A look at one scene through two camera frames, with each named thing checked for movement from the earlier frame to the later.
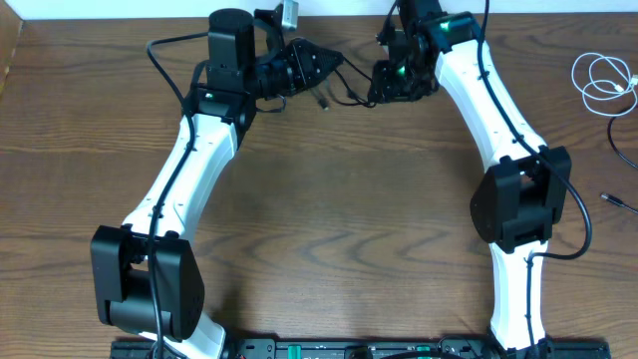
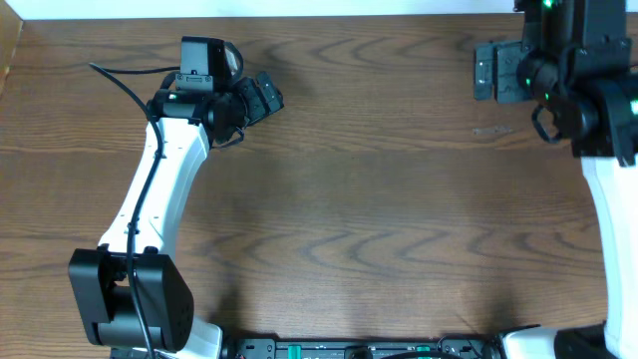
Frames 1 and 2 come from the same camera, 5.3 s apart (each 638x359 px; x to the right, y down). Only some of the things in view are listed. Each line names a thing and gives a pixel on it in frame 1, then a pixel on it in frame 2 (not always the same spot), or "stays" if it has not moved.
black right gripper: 388,89 -> 504,56
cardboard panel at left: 10,29 stays
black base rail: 367,349 stays
